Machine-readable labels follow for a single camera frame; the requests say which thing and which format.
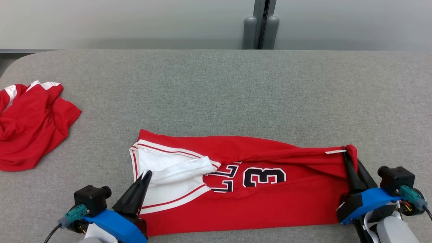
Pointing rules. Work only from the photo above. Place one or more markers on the red basketball shorts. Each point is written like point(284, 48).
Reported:
point(30, 131)

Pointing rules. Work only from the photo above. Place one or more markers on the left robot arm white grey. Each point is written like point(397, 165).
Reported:
point(94, 236)

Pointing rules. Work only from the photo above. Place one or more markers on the blue-banded right gripper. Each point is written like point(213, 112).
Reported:
point(368, 200)

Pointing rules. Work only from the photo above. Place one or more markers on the grey partition joint post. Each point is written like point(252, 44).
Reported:
point(265, 20)

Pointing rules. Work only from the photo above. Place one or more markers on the blue-banded left gripper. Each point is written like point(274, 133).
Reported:
point(118, 226)

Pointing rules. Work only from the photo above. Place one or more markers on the grey cylindrical post foot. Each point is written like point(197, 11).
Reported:
point(271, 33)
point(249, 33)

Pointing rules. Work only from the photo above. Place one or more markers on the red basketball jersey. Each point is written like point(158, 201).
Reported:
point(270, 209)

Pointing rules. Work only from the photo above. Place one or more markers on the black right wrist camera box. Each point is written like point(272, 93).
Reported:
point(396, 179)

